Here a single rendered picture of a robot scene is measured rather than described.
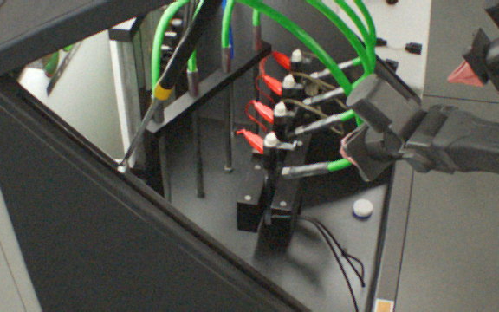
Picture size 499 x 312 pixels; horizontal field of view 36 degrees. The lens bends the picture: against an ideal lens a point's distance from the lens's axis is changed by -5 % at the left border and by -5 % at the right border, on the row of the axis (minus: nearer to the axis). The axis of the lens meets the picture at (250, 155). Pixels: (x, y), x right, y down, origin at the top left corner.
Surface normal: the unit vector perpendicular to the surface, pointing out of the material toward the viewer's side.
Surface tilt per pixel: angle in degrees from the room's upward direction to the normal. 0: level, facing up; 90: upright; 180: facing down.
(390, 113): 44
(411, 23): 0
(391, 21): 0
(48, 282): 90
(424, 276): 0
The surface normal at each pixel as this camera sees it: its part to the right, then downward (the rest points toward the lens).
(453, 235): 0.00, -0.71
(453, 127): -0.66, -0.62
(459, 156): -0.54, 0.75
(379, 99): 0.24, -0.04
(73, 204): -0.22, 0.69
